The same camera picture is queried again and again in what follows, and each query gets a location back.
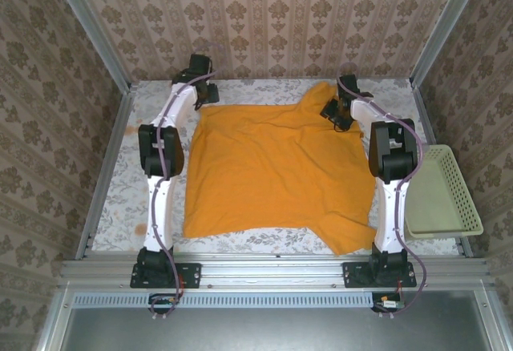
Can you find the grey metal panel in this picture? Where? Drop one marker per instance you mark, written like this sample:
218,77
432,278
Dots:
280,331

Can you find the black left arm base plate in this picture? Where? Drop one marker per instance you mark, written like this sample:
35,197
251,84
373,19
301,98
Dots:
188,275

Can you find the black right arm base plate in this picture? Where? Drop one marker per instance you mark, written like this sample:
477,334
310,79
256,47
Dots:
354,275

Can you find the small electronics connector board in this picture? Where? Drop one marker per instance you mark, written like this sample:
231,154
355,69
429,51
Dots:
388,305
164,302

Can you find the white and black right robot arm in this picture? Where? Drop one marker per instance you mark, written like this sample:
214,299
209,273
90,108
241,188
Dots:
390,215

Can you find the aluminium frame post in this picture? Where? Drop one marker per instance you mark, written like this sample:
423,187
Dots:
445,30
92,34

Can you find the orange t-shirt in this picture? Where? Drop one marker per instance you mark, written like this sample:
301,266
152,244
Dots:
272,174

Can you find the pale green plastic basket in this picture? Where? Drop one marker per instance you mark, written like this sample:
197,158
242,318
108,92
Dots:
441,198

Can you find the floral table cover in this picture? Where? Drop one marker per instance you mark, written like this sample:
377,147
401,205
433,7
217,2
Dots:
120,190

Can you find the aluminium frame cross rail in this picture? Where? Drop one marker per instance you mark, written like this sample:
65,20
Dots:
272,273

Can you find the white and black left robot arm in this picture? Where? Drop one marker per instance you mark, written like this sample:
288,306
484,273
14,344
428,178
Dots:
160,215

